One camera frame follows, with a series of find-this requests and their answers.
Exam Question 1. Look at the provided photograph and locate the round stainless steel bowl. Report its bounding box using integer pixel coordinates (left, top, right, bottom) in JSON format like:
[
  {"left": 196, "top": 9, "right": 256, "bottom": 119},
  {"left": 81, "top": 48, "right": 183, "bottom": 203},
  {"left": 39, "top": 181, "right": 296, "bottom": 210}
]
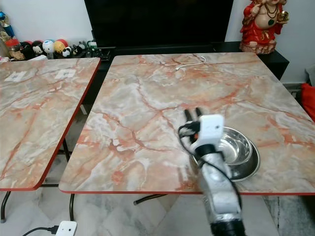
[{"left": 191, "top": 126, "right": 261, "bottom": 183}]

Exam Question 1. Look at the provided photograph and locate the black metal table foot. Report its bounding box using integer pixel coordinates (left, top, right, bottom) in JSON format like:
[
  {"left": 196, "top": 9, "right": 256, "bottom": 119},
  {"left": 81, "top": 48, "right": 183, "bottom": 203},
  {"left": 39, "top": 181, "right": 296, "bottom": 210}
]
[{"left": 133, "top": 194, "right": 171, "bottom": 206}]

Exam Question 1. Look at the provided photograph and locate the black flat screen television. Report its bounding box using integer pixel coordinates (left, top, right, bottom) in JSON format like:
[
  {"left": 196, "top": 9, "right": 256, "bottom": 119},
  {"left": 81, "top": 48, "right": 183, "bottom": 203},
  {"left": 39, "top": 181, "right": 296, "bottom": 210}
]
[{"left": 84, "top": 0, "right": 234, "bottom": 49}]

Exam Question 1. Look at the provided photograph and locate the red laughing buddha statue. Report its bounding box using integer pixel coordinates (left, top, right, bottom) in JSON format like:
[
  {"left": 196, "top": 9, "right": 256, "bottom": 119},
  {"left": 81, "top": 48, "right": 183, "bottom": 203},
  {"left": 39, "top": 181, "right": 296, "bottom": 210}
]
[{"left": 239, "top": 0, "right": 290, "bottom": 55}]

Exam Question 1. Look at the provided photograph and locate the red fabric item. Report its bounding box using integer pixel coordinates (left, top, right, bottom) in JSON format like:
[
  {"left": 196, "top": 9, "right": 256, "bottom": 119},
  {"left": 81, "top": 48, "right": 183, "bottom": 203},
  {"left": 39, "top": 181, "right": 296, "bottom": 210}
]
[{"left": 300, "top": 83, "right": 315, "bottom": 122}]

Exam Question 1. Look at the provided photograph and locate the small green bottle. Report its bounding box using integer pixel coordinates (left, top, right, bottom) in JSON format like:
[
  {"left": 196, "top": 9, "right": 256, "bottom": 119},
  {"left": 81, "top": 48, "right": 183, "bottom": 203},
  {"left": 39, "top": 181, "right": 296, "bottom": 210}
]
[{"left": 86, "top": 40, "right": 97, "bottom": 59}]

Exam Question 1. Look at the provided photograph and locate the black metal table leg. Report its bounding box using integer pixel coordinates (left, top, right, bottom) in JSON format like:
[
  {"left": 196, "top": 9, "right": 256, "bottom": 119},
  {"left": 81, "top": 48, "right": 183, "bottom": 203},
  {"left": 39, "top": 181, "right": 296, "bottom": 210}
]
[
  {"left": 61, "top": 138, "right": 77, "bottom": 222},
  {"left": 1, "top": 190, "right": 13, "bottom": 224}
]

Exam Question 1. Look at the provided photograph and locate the dark small toy figure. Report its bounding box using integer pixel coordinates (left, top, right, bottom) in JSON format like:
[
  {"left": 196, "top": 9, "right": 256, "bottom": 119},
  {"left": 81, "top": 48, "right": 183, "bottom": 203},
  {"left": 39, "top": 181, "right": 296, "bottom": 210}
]
[{"left": 72, "top": 43, "right": 87, "bottom": 57}]

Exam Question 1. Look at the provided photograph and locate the white paper sticker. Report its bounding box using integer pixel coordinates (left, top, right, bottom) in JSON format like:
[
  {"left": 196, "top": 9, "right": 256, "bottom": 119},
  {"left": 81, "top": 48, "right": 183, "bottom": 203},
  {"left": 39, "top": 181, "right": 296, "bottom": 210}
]
[{"left": 54, "top": 68, "right": 77, "bottom": 80}]

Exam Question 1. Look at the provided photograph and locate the blue and gold trophy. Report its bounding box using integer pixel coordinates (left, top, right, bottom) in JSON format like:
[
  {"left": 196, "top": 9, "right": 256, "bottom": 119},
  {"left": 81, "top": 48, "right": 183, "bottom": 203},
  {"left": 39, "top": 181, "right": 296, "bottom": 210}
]
[{"left": 0, "top": 11, "right": 14, "bottom": 40}]

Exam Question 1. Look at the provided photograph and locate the black round toy figure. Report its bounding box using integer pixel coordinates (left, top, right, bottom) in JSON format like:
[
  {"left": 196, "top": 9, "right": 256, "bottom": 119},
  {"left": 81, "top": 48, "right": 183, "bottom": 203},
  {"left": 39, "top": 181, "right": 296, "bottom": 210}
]
[{"left": 20, "top": 42, "right": 33, "bottom": 58}]

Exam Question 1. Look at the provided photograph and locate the small panda toy figure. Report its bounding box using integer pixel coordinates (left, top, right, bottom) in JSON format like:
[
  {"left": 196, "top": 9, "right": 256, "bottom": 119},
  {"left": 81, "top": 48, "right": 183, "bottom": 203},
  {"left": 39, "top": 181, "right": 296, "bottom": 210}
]
[{"left": 61, "top": 46, "right": 73, "bottom": 59}]

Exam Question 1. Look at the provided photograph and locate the yellow and red toy ball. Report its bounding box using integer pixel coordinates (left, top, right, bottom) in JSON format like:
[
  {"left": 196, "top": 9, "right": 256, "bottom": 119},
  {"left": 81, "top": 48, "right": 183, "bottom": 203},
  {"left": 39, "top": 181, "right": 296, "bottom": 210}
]
[{"left": 54, "top": 39, "right": 69, "bottom": 54}]

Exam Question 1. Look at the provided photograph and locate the black and white panda figure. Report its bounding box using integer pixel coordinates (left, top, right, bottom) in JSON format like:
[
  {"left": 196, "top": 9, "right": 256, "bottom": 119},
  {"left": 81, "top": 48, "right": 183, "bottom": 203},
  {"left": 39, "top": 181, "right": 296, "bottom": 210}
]
[{"left": 31, "top": 40, "right": 44, "bottom": 56}]

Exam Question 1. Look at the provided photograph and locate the white power strip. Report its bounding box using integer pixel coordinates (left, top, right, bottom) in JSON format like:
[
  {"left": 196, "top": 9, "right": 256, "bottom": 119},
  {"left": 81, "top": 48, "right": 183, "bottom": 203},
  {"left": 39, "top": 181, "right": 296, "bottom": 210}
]
[{"left": 55, "top": 221, "right": 78, "bottom": 236}]

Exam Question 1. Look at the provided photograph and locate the white and blue toy figure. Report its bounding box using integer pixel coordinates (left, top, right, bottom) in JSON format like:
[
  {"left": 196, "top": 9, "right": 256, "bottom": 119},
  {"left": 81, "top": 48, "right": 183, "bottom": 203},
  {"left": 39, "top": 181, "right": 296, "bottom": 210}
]
[{"left": 42, "top": 39, "right": 55, "bottom": 59}]

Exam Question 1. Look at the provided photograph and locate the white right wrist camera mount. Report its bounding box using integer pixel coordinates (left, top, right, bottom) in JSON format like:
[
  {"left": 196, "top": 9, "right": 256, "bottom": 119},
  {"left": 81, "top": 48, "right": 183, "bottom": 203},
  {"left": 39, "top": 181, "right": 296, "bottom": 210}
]
[{"left": 196, "top": 114, "right": 226, "bottom": 149}]

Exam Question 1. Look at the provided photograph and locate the thin white cable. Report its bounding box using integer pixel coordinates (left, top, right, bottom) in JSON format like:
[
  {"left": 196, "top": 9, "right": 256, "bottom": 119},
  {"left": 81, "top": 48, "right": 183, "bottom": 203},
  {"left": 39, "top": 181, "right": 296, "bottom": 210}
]
[{"left": 176, "top": 55, "right": 207, "bottom": 71}]

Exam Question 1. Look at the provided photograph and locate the black power plug cable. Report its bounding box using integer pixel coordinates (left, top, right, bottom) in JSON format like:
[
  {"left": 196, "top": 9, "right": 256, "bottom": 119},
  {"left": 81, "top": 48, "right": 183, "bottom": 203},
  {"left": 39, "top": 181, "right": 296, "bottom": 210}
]
[{"left": 23, "top": 225, "right": 60, "bottom": 236}]

